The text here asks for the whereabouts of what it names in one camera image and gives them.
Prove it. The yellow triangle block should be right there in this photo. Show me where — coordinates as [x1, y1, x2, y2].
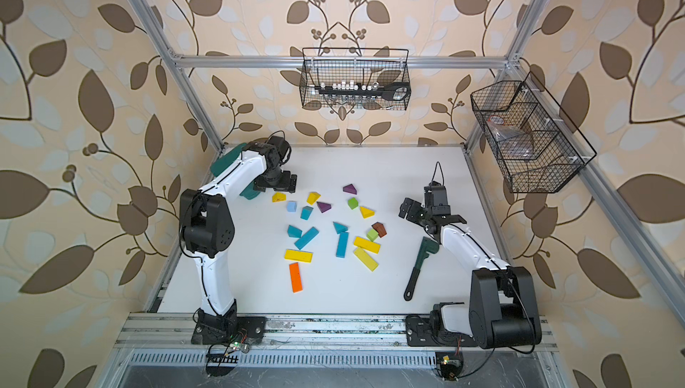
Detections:
[272, 192, 287, 203]
[360, 206, 376, 219]
[307, 192, 321, 205]

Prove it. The purple triangle block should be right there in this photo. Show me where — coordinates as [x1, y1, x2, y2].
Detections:
[342, 184, 358, 195]
[317, 202, 332, 213]

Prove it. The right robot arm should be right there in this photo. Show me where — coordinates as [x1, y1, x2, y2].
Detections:
[399, 180, 542, 352]

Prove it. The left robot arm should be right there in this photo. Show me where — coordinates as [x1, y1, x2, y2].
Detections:
[179, 134, 297, 323]

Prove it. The green plastic tool case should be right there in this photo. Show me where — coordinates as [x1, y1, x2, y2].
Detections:
[202, 144, 267, 202]

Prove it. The brown block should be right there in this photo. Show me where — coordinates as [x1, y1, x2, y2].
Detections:
[372, 222, 387, 238]

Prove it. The light green cube lower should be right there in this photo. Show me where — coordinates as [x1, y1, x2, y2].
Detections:
[367, 229, 379, 242]

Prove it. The yellow rectangular block right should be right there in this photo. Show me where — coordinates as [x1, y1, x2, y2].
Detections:
[353, 236, 380, 254]

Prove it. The green cube upper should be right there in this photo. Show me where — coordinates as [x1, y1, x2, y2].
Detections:
[347, 197, 359, 210]

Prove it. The lime yellow rectangular block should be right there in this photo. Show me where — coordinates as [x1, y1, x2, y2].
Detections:
[353, 247, 378, 272]

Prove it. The teal long block diagonal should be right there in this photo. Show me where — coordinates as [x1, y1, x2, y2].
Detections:
[294, 228, 319, 250]

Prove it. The teal long block upright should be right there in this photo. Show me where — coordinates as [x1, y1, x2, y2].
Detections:
[335, 231, 349, 259]

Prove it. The plastic bag in basket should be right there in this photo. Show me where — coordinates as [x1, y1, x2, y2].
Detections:
[488, 115, 534, 160]

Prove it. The yellow rectangular block left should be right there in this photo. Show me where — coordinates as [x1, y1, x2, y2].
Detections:
[284, 249, 313, 263]

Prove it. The orange rectangular block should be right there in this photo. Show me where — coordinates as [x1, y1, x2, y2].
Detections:
[289, 262, 303, 293]

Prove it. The back wire basket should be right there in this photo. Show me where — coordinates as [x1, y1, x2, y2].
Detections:
[299, 46, 411, 113]

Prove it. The wire basket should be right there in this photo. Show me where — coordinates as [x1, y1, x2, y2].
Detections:
[299, 46, 411, 113]
[470, 72, 597, 194]

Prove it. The right wire basket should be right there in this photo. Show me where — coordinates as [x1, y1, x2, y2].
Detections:
[470, 72, 597, 194]

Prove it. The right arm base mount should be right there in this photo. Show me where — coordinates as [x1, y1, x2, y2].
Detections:
[405, 311, 477, 348]

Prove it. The socket set rail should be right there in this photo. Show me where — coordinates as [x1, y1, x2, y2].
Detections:
[311, 82, 411, 103]

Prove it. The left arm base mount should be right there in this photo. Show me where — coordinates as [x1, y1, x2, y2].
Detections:
[191, 309, 267, 345]

